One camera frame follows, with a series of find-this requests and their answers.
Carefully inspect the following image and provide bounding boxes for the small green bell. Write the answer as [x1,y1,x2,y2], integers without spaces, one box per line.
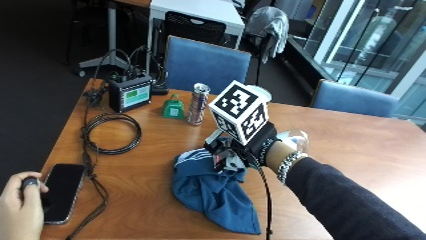
[161,93,187,120]

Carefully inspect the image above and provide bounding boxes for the black smartphone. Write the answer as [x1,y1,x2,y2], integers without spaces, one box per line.
[42,162,87,225]

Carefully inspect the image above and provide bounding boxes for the grey jacket on stand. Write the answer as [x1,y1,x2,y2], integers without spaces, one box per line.
[244,6,292,65]

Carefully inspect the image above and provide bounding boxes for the silver chain bracelet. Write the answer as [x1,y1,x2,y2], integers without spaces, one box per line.
[276,151,309,185]

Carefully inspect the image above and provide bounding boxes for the black device with screen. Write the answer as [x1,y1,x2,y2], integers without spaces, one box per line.
[108,74,155,114]

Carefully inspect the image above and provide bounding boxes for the long black cable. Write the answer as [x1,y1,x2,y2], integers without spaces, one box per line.
[66,83,111,240]

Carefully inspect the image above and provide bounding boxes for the white round cup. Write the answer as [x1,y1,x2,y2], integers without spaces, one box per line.
[247,84,273,102]

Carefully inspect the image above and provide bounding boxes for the white desk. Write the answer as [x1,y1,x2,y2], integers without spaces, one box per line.
[148,0,247,52]

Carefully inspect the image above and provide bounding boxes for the silver drink can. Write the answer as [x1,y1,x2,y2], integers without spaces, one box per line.
[185,82,212,127]

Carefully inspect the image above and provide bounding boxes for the white marker cube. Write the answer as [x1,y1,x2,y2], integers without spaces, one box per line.
[208,79,272,146]

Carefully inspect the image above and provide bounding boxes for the blue padded chair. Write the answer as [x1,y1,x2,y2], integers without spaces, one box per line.
[309,78,401,119]
[164,35,253,96]

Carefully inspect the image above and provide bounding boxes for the blue cloth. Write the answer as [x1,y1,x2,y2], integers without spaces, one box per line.
[171,148,264,236]

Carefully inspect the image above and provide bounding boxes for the grey desk base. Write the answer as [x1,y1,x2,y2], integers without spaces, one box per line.
[79,0,131,72]

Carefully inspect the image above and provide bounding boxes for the black glove cable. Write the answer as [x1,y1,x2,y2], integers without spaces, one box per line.
[253,159,275,240]

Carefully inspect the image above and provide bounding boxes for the black mesh chair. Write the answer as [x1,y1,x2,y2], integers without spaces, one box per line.
[164,11,228,46]

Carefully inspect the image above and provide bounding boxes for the coiled black cable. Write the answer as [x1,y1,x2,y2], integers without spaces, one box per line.
[82,112,144,156]

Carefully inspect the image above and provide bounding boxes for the clear plastic cup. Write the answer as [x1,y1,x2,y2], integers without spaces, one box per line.
[277,129,312,154]

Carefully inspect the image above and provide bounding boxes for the black device cables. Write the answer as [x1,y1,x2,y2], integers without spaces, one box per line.
[100,44,169,88]

